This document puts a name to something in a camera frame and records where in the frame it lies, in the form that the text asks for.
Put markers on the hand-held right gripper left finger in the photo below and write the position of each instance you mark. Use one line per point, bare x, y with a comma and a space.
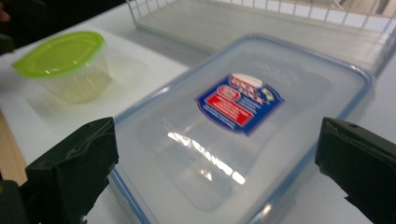
71, 174

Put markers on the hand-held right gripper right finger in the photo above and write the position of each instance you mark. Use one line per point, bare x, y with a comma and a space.
361, 165

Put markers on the clear rectangular container blue-rimmed lid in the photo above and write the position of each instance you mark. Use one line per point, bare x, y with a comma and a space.
193, 124

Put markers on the clear round container green lid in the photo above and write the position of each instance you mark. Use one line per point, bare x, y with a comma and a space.
62, 59

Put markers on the white board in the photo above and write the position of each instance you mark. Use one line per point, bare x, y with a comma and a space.
130, 77

